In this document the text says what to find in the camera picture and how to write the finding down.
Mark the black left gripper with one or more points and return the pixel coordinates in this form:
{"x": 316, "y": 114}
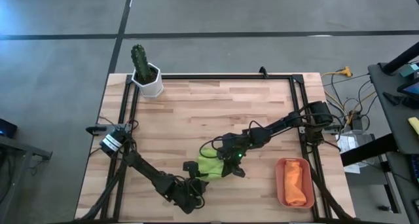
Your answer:
{"x": 190, "y": 194}

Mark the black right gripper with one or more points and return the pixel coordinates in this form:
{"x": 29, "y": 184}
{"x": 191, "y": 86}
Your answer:
{"x": 235, "y": 148}

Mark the green microfiber towel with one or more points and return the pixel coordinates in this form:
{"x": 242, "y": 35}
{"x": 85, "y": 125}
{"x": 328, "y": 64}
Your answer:
{"x": 211, "y": 166}

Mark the terracotta plastic basket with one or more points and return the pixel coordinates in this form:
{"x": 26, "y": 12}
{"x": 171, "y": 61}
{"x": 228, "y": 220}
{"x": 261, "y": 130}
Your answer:
{"x": 279, "y": 184}

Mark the orange microfiber towel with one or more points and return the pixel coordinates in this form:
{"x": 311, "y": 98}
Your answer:
{"x": 294, "y": 184}

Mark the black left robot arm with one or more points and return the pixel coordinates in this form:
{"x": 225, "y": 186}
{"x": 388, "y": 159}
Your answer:
{"x": 144, "y": 168}

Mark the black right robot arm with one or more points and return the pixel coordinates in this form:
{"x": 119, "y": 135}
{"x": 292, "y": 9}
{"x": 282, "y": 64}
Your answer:
{"x": 288, "y": 122}

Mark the small black clamp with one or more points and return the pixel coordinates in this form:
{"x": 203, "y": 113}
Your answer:
{"x": 262, "y": 71}

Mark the white hexagonal plant pot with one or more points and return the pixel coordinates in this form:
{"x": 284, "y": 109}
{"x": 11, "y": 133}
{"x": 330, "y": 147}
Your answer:
{"x": 152, "y": 88}

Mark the green cactus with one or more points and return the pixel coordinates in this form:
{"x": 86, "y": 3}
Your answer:
{"x": 140, "y": 62}

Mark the black side desk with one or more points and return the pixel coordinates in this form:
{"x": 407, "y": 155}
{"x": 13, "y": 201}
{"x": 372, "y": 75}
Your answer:
{"x": 386, "y": 125}

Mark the small black floor object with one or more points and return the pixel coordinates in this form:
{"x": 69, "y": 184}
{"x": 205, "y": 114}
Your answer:
{"x": 383, "y": 208}

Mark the gray metal stand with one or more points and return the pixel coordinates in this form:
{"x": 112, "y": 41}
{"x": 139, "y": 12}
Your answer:
{"x": 23, "y": 148}

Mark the flat black desk gadget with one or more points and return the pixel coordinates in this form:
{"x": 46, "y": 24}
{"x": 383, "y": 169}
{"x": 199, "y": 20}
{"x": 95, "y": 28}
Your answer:
{"x": 394, "y": 99}

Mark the black keyboard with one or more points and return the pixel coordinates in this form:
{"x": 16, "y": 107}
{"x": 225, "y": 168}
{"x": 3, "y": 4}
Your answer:
{"x": 415, "y": 168}

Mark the yellow cloth item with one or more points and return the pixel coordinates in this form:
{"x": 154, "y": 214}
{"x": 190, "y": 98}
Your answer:
{"x": 415, "y": 124}

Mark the black device with blue light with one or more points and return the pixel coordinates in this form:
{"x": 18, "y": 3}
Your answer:
{"x": 6, "y": 128}

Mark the black tablet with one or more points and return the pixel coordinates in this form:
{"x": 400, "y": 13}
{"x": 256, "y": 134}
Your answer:
{"x": 410, "y": 88}

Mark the black monitor stand pole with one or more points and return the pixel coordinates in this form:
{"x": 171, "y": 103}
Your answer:
{"x": 401, "y": 58}

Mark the teal box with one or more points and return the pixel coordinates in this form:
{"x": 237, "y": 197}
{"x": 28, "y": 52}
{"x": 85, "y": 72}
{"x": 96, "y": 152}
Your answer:
{"x": 410, "y": 69}

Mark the black aluminium frame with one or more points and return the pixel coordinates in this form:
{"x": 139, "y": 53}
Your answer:
{"x": 229, "y": 76}

